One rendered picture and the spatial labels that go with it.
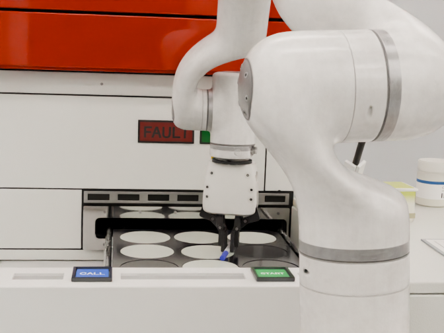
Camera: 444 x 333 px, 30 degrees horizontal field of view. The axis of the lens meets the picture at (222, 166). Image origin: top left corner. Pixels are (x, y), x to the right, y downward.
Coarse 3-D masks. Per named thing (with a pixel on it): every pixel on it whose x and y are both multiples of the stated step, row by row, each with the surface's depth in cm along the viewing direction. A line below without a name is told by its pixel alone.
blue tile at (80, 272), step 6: (78, 270) 119; (84, 270) 119; (90, 270) 119; (96, 270) 119; (102, 270) 119; (108, 270) 120; (78, 276) 116; (84, 276) 116; (90, 276) 116; (96, 276) 116; (102, 276) 116
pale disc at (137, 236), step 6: (126, 234) 168; (132, 234) 168; (138, 234) 168; (144, 234) 168; (150, 234) 168; (156, 234) 169; (162, 234) 169; (126, 240) 162; (132, 240) 163; (138, 240) 163; (144, 240) 163; (150, 240) 163; (156, 240) 163; (162, 240) 164
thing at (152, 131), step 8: (144, 128) 173; (152, 128) 173; (160, 128) 173; (168, 128) 174; (176, 128) 174; (144, 136) 173; (152, 136) 173; (160, 136) 174; (168, 136) 174; (176, 136) 174; (184, 136) 174
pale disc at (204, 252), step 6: (192, 246) 160; (198, 246) 160; (204, 246) 160; (210, 246) 160; (216, 246) 160; (186, 252) 155; (192, 252) 155; (198, 252) 155; (204, 252) 155; (210, 252) 156; (216, 252) 156; (222, 252) 156; (204, 258) 151; (210, 258) 151; (216, 258) 152
